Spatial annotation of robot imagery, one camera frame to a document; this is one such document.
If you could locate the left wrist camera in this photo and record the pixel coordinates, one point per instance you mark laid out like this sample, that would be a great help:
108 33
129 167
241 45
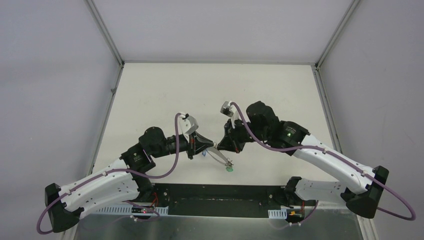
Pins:
187 124

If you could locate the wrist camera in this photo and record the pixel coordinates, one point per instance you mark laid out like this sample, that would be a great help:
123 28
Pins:
187 124
229 110

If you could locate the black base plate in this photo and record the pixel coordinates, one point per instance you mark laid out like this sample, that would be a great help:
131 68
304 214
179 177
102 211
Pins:
209 200

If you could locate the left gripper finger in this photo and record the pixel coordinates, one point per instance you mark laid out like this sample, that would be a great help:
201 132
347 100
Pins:
201 140
202 148

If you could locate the keyring with keys bunch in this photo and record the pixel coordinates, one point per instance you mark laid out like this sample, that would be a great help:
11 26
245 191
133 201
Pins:
218 156

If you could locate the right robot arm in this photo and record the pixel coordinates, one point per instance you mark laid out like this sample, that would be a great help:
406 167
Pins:
357 186

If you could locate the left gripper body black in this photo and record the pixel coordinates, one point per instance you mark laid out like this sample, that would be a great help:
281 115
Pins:
192 146

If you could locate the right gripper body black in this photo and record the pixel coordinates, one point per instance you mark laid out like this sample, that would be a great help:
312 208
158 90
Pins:
241 133

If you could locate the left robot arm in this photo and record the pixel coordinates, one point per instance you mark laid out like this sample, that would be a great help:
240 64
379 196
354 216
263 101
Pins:
124 179

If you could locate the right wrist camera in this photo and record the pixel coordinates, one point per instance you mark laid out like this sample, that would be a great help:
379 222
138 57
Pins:
229 110

